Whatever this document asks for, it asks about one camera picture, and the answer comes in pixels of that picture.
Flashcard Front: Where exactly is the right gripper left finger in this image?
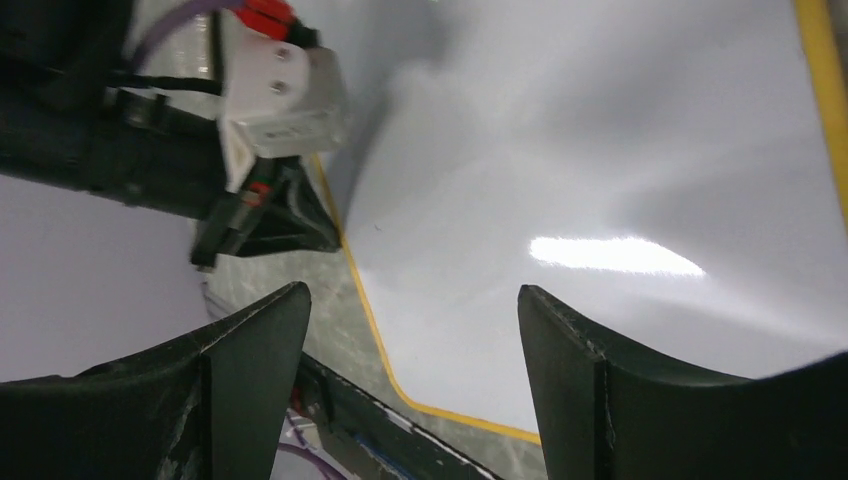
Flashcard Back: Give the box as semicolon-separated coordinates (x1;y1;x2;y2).
1;282;312;479

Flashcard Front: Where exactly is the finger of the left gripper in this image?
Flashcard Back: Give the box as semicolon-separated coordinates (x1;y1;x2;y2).
231;158;341;258

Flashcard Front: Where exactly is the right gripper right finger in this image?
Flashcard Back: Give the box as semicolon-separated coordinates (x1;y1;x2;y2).
517;285;847;479

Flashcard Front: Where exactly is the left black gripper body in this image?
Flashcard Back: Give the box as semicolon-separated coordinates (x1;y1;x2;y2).
1;88;246;265

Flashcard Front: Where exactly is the yellow framed whiteboard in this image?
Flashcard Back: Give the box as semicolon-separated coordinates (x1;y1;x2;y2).
300;1;847;442

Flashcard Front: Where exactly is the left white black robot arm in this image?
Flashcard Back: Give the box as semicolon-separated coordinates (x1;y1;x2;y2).
1;1;347;269

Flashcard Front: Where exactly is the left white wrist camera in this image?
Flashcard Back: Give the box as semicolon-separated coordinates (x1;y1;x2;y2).
218;1;350;193

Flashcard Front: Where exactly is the black aluminium base frame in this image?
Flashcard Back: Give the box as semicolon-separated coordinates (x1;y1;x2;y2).
290;354;498;479

